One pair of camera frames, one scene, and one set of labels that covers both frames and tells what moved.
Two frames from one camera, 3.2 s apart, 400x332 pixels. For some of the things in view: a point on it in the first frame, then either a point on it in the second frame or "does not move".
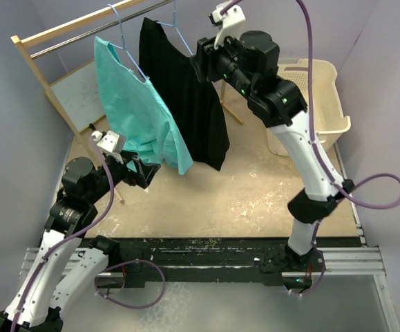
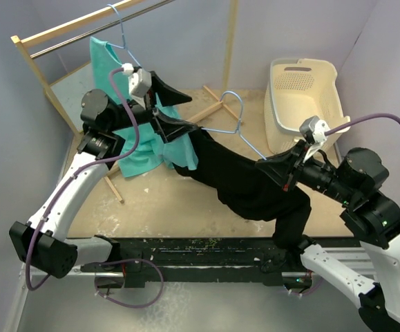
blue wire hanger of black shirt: x=175 y=25 → x=238 y=125
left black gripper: x=145 y=171 → x=166 y=127
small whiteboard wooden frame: x=79 y=96 does not move
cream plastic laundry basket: x=327 y=119 does not move
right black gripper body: x=213 y=62 → x=302 y=153
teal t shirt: x=138 y=113 does not move
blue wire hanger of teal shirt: x=123 y=47 does not move
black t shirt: x=194 y=105 → x=245 y=187
